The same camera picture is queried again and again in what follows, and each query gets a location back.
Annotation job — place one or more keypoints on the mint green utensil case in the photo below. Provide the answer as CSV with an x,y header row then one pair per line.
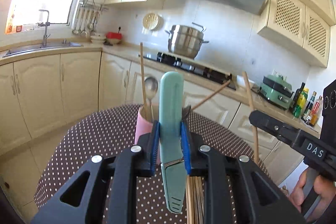
x,y
171,155

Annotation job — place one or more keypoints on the red bowl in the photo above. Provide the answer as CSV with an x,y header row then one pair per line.
x,y
113,37

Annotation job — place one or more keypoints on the pink utensil holder cup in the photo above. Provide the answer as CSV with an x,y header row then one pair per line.
x,y
144,126

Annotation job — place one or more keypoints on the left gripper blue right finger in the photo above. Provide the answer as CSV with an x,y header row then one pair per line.
x,y
185,147

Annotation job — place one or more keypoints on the round cream wall strainer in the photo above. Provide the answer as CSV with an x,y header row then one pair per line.
x,y
151,21

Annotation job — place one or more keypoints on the green bottle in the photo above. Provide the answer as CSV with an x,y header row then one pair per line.
x,y
301,103

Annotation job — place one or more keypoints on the dark sauce bottle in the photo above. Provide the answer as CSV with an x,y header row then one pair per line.
x,y
296,96

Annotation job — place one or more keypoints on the black gas stove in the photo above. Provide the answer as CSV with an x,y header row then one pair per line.
x,y
191,66

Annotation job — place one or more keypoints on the steel kitchen sink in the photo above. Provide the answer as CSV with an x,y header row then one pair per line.
x,y
38,47

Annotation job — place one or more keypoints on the brown polka dot tablecloth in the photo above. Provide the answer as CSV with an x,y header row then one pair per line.
x,y
108,133

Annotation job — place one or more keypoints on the green electric grill appliance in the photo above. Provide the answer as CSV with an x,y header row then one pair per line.
x,y
276,91

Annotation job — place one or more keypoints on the hanging utensil rack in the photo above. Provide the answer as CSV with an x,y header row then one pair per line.
x,y
86,18

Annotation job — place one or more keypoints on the silver metal spoon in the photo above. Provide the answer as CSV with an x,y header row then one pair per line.
x,y
151,88

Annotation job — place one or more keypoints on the dark metal spoon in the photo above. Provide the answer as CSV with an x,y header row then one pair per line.
x,y
186,112

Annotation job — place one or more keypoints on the white bowl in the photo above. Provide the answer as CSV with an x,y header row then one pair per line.
x,y
241,82

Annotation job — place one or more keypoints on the cream lower cabinets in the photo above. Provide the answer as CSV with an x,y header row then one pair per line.
x,y
43,97

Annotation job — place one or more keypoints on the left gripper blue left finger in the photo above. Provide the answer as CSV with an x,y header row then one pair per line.
x,y
154,143

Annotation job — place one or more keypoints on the stainless steel steamer pot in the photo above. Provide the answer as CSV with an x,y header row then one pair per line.
x,y
185,40

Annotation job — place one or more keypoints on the chrome faucet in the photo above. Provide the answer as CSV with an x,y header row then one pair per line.
x,y
47,23

